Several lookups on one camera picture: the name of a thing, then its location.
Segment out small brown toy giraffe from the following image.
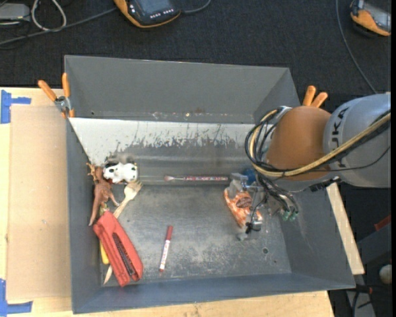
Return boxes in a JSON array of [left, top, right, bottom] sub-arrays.
[[86, 162, 104, 183]]

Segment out brown toy dinosaur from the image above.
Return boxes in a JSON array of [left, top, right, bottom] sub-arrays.
[[88, 176, 119, 227]]

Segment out white and black toy cow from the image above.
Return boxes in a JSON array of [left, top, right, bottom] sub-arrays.
[[102, 162, 139, 184]]

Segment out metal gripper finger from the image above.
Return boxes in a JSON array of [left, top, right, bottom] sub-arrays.
[[224, 172, 251, 199], [236, 219, 264, 242]]

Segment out red flat case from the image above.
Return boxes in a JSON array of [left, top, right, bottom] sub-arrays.
[[92, 209, 145, 288]]

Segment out orange patterned packet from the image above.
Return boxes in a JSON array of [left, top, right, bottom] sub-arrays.
[[223, 188, 263, 229]]

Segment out brown cardboard board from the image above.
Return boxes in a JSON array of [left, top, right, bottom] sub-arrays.
[[5, 105, 73, 305]]

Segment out pale wooden fork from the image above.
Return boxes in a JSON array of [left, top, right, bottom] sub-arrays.
[[112, 180, 143, 219]]

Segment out red marker pen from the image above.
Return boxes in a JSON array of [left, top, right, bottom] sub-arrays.
[[158, 225, 174, 273]]

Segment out grey metal bin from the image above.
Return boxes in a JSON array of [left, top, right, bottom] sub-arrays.
[[63, 54, 356, 315]]

